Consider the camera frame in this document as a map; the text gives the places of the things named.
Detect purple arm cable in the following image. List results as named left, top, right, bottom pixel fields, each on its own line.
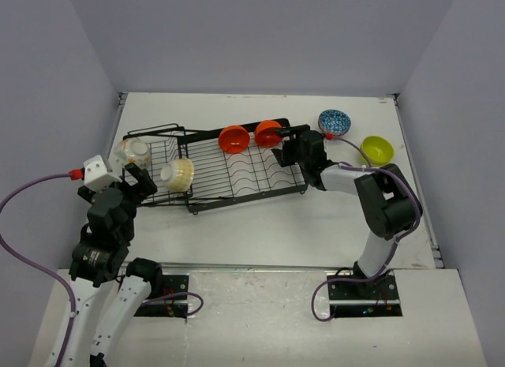
left=311, top=132, right=423, bottom=324
left=0, top=168, right=84, bottom=367

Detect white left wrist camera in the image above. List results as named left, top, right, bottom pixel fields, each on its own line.
left=84, top=155, right=121, bottom=192

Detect white bowl leaf pattern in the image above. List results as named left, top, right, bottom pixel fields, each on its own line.
left=113, top=137, right=152, bottom=169

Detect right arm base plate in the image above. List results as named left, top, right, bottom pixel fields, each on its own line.
left=327, top=271, right=402, bottom=319

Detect orange bowl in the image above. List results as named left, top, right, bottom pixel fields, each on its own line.
left=218, top=125, right=250, bottom=154
left=254, top=120, right=282, bottom=148

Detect green bowl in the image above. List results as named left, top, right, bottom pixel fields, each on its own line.
left=361, top=136, right=395, bottom=167

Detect black wire dish rack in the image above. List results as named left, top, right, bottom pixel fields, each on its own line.
left=122, top=123, right=308, bottom=215

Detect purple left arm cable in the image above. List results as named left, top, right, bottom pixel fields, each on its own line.
left=0, top=168, right=84, bottom=367

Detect blue patterned bowl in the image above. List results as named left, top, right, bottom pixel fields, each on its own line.
left=318, top=109, right=352, bottom=138

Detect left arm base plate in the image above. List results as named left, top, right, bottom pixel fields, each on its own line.
left=132, top=273, right=190, bottom=324

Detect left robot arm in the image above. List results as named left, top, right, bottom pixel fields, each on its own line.
left=46, top=162, right=164, bottom=366

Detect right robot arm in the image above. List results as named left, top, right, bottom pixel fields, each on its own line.
left=273, top=125, right=423, bottom=298

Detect white bowl yellow dots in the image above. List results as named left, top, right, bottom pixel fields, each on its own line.
left=160, top=158, right=195, bottom=193

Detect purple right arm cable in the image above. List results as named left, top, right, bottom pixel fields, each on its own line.
left=311, top=132, right=423, bottom=324

